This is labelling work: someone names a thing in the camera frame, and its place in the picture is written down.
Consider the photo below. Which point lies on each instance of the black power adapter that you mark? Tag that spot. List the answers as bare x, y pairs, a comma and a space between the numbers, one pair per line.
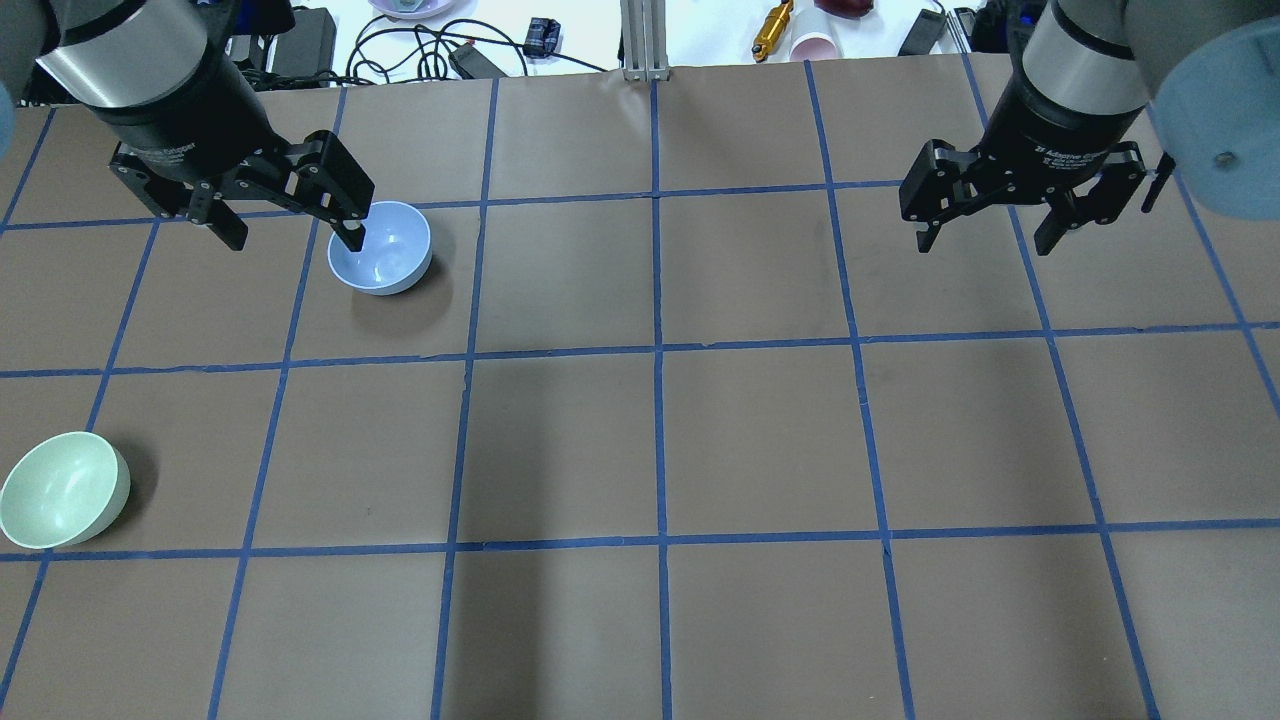
469, 63

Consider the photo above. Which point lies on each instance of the blue bowl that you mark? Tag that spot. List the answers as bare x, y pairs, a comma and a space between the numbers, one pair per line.
397, 251

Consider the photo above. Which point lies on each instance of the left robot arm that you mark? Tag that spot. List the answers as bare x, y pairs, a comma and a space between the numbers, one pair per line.
116, 54

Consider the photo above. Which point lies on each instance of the black box left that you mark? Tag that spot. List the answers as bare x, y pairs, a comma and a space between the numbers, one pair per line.
301, 57

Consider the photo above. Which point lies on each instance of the green bowl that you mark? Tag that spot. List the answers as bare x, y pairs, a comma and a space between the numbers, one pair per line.
66, 490

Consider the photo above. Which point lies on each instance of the purple plate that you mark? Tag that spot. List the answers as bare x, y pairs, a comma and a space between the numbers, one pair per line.
412, 10

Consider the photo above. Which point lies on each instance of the aluminium frame post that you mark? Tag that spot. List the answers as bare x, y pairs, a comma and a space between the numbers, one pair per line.
644, 41

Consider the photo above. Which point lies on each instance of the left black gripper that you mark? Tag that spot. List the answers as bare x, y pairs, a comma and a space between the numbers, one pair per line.
193, 125

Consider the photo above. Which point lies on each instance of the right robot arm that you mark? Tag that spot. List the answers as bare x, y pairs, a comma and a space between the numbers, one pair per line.
1207, 71

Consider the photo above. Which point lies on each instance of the small black blue device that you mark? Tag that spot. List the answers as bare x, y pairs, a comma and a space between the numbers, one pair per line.
542, 39

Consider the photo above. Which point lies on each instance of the yellow tool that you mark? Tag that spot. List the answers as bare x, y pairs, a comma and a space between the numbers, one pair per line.
771, 30

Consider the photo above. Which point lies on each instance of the pink cup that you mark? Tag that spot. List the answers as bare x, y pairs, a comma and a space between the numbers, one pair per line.
814, 46

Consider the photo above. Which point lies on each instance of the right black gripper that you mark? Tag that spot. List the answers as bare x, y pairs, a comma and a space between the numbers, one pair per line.
1058, 125

